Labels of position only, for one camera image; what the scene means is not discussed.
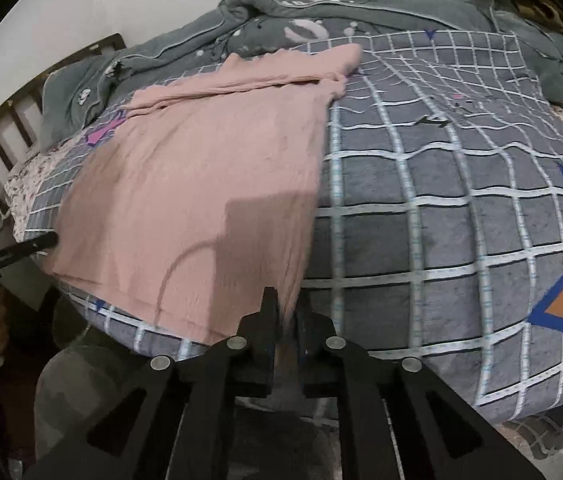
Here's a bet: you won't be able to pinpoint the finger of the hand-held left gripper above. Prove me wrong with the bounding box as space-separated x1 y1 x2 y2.
0 232 58 267

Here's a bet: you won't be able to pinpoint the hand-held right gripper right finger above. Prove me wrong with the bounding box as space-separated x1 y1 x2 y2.
296 302 545 480

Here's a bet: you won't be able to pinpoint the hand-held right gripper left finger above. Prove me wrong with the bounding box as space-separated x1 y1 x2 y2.
24 287 280 480

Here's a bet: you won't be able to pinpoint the pink knit garment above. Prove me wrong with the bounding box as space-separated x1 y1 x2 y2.
42 42 365 346

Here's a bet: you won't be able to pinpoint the floral bed sheet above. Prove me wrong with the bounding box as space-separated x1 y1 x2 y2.
4 95 563 461

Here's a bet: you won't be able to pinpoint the grey checked star blanket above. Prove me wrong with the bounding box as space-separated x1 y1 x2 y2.
22 30 563 426

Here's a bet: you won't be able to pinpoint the person's camouflage pants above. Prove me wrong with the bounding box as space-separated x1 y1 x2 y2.
34 330 332 480

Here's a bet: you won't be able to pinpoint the dark wooden slatted headboard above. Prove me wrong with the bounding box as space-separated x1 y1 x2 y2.
0 33 127 221

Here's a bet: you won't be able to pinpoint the grey-green printed quilt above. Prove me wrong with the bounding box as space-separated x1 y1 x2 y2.
42 0 563 151

